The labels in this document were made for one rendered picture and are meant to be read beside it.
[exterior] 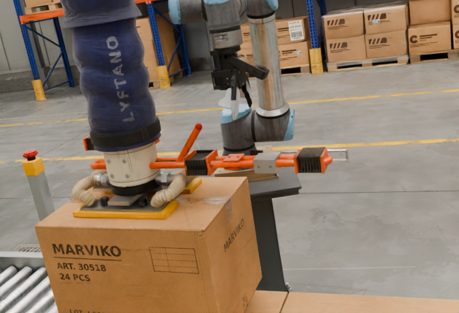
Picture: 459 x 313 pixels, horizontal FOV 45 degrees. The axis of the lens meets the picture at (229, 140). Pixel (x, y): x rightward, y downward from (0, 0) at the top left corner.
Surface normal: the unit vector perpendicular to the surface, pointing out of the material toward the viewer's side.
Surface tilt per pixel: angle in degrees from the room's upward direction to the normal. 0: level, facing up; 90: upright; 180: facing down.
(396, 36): 88
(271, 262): 90
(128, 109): 74
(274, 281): 90
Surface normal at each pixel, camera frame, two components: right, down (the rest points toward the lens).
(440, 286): -0.16, -0.95
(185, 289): -0.33, 0.32
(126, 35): 0.76, -0.14
